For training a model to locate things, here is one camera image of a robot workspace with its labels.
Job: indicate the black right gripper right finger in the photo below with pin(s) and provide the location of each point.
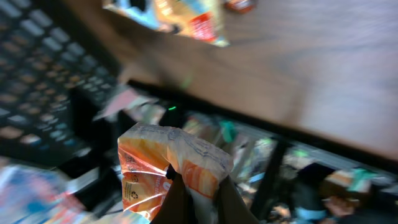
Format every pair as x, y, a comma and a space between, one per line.
231, 207

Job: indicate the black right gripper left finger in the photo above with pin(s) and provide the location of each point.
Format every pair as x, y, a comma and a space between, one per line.
178, 207

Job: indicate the orange tissue pack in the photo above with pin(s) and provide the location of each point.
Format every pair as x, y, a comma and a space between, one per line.
146, 152

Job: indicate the grey plastic shopping basket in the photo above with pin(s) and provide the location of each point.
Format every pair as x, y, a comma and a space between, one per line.
46, 51

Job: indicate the yellow snack bag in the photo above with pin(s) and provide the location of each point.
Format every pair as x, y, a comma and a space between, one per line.
196, 19

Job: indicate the brown chocolate bar wrapper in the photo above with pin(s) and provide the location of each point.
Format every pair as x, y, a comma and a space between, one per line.
240, 6

